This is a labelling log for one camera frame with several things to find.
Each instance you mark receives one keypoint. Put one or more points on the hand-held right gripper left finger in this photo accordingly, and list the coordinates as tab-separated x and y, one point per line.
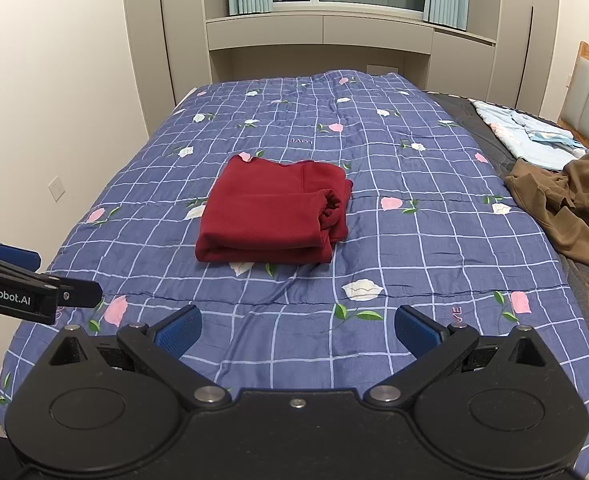
179	331

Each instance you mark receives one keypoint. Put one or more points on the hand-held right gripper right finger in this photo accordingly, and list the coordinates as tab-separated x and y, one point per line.
417	331

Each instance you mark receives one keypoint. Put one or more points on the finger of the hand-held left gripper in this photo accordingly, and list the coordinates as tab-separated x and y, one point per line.
77	291
17	256

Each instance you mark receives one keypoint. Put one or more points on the red long-sleeve sweater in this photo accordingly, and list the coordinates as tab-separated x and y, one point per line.
264	210

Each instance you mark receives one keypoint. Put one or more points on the blue floral checked quilt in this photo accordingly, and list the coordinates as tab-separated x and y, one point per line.
399	260

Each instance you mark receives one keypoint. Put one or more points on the brown garment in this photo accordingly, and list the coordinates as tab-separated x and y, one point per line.
574	200

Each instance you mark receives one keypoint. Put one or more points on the light blue patterned cloth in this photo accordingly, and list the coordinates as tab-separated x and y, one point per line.
534	135

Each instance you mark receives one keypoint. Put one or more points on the beige built-in wardrobe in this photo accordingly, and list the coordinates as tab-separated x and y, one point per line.
264	32

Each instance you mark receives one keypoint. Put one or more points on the white wall socket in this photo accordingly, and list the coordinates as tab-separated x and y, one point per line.
56	189

